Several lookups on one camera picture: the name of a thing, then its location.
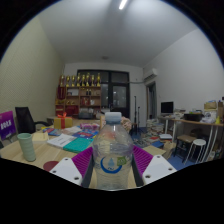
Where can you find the pale green ribbed cup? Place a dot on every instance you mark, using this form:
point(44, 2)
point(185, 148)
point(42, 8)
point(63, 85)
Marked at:
point(26, 148)

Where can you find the white book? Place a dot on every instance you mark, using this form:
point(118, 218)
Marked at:
point(60, 140)

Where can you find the flat round red coaster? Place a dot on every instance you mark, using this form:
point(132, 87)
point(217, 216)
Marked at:
point(50, 165)

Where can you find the pink packet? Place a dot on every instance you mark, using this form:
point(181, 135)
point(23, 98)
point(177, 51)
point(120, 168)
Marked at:
point(89, 126)

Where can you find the black computer monitor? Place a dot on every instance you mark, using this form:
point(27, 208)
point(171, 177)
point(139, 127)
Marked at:
point(167, 107)

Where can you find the black microphone stand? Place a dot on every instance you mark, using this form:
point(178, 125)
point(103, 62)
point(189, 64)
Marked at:
point(135, 115)

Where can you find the low wooden bench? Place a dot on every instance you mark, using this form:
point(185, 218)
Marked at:
point(154, 150)

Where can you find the black office chair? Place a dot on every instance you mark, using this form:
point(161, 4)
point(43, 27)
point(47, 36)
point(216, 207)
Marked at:
point(24, 119)

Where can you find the long wooden side desk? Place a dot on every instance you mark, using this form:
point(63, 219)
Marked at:
point(196, 122)

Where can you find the wooden stool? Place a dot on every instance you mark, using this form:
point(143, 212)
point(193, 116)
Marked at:
point(186, 138)

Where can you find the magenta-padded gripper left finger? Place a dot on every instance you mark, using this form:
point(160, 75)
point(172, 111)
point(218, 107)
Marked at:
point(66, 170)

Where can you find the white wall air conditioner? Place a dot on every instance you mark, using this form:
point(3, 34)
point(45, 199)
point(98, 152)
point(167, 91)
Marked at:
point(150, 74)

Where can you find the small yellow notepad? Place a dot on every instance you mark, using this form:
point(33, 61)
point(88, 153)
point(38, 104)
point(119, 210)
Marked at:
point(40, 137)

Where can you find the brown paper bag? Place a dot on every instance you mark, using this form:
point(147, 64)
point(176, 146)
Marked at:
point(170, 149)

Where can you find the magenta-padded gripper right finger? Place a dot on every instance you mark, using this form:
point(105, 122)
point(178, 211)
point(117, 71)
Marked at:
point(159, 169)

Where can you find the dark glass door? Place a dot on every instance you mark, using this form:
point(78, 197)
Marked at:
point(118, 95)

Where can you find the clear plastic water bottle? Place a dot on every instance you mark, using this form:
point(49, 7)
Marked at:
point(112, 156)

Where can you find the white round stool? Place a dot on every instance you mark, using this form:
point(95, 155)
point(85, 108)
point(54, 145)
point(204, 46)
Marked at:
point(199, 142)

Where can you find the teal book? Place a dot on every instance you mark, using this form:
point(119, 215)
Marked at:
point(77, 145)

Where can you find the wooden shelf unit with trophies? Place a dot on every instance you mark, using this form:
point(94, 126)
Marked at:
point(78, 96)

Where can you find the blue printed book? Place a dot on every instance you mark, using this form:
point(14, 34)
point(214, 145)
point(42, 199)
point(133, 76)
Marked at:
point(84, 134)

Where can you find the yellow gift box red ribbon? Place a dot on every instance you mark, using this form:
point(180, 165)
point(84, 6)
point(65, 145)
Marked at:
point(63, 122)

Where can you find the pink flowers in white pot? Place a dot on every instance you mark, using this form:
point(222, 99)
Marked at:
point(126, 123)

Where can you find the pile of books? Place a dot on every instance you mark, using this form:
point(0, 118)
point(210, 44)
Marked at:
point(154, 127)

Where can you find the orange upright card box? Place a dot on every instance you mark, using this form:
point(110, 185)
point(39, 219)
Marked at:
point(102, 121)

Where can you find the purple sign board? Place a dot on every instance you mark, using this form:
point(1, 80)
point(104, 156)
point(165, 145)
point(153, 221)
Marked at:
point(6, 125)

